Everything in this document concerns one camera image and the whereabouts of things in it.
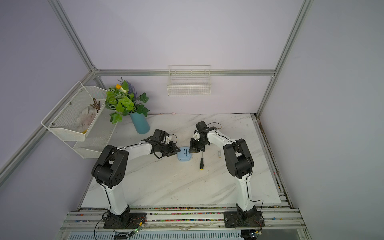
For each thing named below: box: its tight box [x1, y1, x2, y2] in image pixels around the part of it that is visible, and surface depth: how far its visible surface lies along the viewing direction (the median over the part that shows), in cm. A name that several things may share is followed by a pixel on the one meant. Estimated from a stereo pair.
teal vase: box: [130, 112, 150, 135], surface depth 108 cm
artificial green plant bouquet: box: [105, 77, 150, 124], surface depth 85 cm
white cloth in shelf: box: [76, 106, 98, 133], surface depth 79 cm
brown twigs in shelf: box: [89, 98, 101, 113], surface depth 84 cm
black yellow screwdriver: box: [200, 151, 204, 171], surface depth 95 cm
